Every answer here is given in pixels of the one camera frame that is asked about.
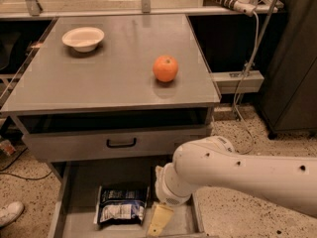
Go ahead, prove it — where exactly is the white hanging cable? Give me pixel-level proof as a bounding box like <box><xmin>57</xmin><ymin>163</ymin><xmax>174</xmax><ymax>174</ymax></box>
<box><xmin>211</xmin><ymin>10</ymin><xmax>262</xmax><ymax>156</ymax></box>

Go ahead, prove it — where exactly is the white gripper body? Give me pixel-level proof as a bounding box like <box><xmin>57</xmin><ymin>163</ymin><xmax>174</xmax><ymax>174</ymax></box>
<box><xmin>155</xmin><ymin>163</ymin><xmax>198</xmax><ymax>206</ymax></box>

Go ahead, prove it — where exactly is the orange fruit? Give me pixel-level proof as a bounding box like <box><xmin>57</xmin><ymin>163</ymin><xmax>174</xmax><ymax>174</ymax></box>
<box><xmin>153</xmin><ymin>55</ymin><xmax>178</xmax><ymax>82</ymax></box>

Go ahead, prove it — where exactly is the black floor cable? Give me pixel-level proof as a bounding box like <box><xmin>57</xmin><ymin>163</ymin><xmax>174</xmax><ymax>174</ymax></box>
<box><xmin>0</xmin><ymin>147</ymin><xmax>53</xmax><ymax>181</ymax></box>

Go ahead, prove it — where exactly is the blue chip bag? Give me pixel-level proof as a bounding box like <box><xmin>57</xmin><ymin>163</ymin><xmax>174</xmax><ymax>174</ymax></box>
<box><xmin>94</xmin><ymin>185</ymin><xmax>149</xmax><ymax>225</ymax></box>

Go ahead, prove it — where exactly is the black drawer handle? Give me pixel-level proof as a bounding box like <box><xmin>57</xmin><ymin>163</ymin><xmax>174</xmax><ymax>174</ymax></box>
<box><xmin>106</xmin><ymin>138</ymin><xmax>137</xmax><ymax>149</ymax></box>

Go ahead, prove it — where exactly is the dark cabinet right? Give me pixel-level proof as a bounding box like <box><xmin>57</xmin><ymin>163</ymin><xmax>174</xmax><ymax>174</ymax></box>
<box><xmin>257</xmin><ymin>0</ymin><xmax>317</xmax><ymax>139</ymax></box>

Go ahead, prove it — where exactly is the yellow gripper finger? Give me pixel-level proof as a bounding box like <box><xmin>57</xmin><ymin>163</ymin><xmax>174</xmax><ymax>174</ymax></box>
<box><xmin>147</xmin><ymin>203</ymin><xmax>174</xmax><ymax>237</ymax></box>

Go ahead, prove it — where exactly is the grey top drawer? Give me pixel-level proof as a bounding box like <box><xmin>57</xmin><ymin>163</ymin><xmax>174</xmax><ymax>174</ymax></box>
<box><xmin>18</xmin><ymin>107</ymin><xmax>213</xmax><ymax>163</ymax></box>

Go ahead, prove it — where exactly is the white bowl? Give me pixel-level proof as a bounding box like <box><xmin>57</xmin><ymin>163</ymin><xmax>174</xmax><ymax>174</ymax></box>
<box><xmin>61</xmin><ymin>27</ymin><xmax>105</xmax><ymax>53</ymax></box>

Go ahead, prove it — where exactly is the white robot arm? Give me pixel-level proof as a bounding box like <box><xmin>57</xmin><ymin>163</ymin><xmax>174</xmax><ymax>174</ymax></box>
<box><xmin>148</xmin><ymin>136</ymin><xmax>317</xmax><ymax>237</ymax></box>

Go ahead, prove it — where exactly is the white power strip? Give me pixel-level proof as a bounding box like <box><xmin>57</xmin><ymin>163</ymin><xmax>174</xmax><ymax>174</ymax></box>
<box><xmin>211</xmin><ymin>0</ymin><xmax>256</xmax><ymax>17</ymax></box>

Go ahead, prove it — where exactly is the white sneaker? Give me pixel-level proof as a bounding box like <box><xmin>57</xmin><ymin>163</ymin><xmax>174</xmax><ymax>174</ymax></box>
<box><xmin>0</xmin><ymin>201</ymin><xmax>25</xmax><ymax>227</ymax></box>

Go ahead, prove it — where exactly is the open grey middle drawer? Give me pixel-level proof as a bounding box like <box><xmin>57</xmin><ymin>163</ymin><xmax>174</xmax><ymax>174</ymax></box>
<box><xmin>47</xmin><ymin>154</ymin><xmax>209</xmax><ymax>238</ymax></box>

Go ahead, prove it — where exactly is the grey metal drawer cabinet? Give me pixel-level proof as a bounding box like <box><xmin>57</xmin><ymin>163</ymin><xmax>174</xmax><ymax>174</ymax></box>
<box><xmin>0</xmin><ymin>13</ymin><xmax>222</xmax><ymax>238</ymax></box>

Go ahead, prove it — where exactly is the small red white package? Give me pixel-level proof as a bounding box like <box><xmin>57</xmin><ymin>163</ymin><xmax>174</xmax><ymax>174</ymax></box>
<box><xmin>0</xmin><ymin>140</ymin><xmax>16</xmax><ymax>156</ymax></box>

